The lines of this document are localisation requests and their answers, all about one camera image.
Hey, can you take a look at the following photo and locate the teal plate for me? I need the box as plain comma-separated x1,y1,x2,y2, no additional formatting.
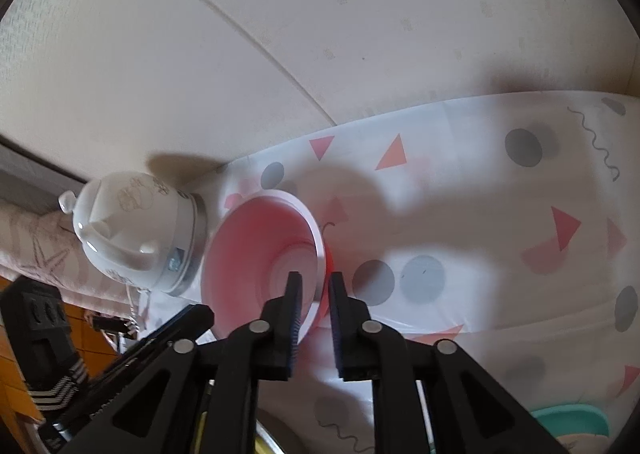
530,404,612,440

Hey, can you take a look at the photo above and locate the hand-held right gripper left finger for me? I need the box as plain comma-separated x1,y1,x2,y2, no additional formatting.
65,271,304,454

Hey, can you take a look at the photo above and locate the white patterned tablecloth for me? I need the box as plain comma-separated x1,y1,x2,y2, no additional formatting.
135,90,640,454

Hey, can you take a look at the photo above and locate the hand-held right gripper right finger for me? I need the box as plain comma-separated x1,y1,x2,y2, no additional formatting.
327,271,571,454

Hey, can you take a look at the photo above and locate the red plastic bowl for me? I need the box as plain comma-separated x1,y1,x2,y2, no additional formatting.
202,189,339,341

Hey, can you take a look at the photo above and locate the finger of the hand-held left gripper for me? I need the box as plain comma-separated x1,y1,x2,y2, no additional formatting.
37,304,216,446

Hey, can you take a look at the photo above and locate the pink starfish print cloth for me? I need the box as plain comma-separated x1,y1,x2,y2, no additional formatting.
0,199,131,306

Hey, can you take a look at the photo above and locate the white electric kettle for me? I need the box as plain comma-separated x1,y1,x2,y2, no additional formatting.
57,171,208,297

